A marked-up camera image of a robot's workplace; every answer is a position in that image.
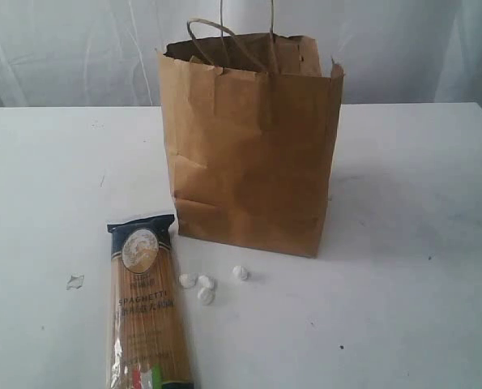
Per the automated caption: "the white candy right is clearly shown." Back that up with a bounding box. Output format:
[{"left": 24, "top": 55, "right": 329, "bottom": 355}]
[{"left": 232, "top": 265, "right": 250, "bottom": 281}]

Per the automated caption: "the spaghetti pasta packet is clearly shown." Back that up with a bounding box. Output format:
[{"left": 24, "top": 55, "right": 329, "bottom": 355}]
[{"left": 107, "top": 214, "right": 194, "bottom": 388}]

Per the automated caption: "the brown paper shopping bag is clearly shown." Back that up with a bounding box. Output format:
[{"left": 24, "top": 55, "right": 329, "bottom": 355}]
[{"left": 154, "top": 0, "right": 345, "bottom": 259}]

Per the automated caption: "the white backdrop curtain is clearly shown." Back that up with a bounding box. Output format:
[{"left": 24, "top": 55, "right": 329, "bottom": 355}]
[{"left": 0, "top": 1, "right": 482, "bottom": 108}]

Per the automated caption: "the small clear plastic scrap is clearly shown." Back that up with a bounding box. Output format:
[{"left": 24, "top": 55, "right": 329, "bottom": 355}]
[{"left": 66, "top": 275, "right": 84, "bottom": 290}]

